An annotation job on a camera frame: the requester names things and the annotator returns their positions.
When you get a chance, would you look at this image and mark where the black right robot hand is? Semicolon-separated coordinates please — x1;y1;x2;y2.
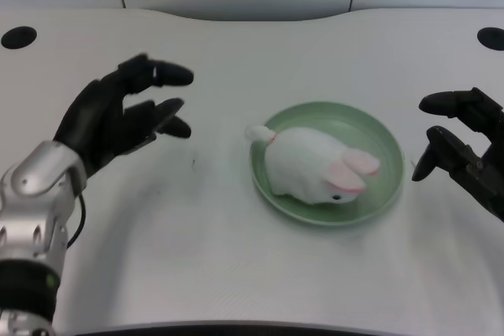
411;87;504;227

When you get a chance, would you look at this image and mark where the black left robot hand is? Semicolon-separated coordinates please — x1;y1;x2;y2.
52;52;195;179

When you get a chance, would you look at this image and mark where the white plush rabbit doll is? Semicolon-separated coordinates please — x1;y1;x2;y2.
244;124;382;205

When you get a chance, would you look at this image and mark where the green round plate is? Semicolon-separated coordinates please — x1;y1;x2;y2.
250;101;406;227

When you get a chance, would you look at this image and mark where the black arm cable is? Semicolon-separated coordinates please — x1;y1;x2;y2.
65;193;87;249

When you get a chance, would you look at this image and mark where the black round cable grommet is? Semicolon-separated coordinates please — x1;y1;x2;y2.
0;26;38;50
476;27;504;51

